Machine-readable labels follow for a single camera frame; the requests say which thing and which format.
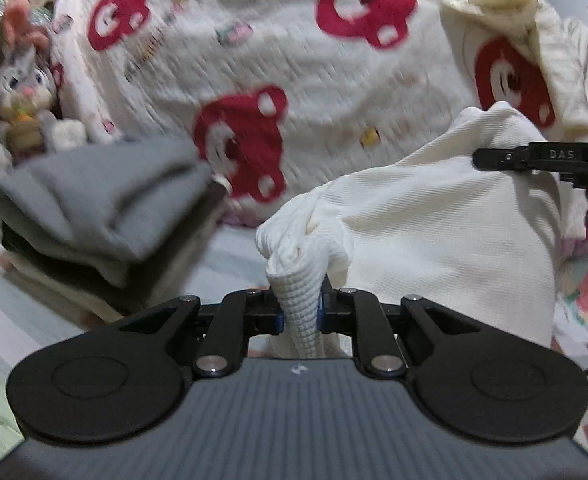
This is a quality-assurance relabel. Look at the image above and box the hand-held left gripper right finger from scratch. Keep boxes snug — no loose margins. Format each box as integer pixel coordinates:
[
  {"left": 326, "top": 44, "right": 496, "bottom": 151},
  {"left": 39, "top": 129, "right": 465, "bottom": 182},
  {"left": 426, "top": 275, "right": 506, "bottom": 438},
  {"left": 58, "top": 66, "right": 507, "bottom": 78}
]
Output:
[{"left": 318, "top": 275, "right": 480, "bottom": 380}]

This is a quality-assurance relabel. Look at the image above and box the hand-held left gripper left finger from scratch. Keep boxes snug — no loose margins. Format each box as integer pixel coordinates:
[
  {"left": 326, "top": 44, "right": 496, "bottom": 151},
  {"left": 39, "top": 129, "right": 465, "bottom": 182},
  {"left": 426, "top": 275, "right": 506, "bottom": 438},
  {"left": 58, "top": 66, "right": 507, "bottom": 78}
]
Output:
[{"left": 119, "top": 280, "right": 285, "bottom": 380}]

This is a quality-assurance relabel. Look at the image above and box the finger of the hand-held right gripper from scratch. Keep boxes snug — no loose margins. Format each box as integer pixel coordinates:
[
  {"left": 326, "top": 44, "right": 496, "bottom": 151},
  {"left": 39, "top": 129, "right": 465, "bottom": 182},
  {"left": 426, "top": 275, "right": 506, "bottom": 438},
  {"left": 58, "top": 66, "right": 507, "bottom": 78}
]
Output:
[{"left": 472, "top": 146, "right": 537, "bottom": 172}]

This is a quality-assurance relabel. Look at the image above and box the cream waffle-knit garment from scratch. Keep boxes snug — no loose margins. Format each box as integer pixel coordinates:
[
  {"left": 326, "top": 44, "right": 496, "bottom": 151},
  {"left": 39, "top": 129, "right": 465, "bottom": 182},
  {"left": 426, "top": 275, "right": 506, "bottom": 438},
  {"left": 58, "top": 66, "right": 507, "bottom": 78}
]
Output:
[{"left": 254, "top": 101, "right": 565, "bottom": 361}]

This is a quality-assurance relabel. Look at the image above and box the checkered cartoon dog mat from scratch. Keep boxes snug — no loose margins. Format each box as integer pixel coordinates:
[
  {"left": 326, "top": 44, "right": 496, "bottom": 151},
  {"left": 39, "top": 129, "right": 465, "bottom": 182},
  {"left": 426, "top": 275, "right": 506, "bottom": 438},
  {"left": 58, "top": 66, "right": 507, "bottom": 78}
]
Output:
[{"left": 0, "top": 220, "right": 588, "bottom": 458}]

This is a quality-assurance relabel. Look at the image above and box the cream folded garment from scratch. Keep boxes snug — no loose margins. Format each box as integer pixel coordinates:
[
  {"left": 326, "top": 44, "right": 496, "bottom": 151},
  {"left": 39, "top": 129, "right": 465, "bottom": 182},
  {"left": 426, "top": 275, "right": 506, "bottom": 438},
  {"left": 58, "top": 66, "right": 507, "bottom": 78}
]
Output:
[{"left": 4, "top": 250, "right": 125, "bottom": 323}]

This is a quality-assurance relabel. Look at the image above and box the white red bear quilt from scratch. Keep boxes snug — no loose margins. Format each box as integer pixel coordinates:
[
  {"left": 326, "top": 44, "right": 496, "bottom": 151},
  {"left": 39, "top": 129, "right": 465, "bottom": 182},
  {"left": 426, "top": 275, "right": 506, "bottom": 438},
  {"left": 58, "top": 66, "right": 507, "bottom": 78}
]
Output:
[{"left": 49, "top": 0, "right": 588, "bottom": 231}]

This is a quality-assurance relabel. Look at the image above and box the grey rabbit plush toy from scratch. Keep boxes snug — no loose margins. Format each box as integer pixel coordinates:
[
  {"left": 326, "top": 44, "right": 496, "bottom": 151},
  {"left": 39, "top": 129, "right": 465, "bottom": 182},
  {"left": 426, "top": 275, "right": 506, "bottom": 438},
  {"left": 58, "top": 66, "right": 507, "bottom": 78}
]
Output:
[{"left": 0, "top": 0, "right": 87, "bottom": 181}]

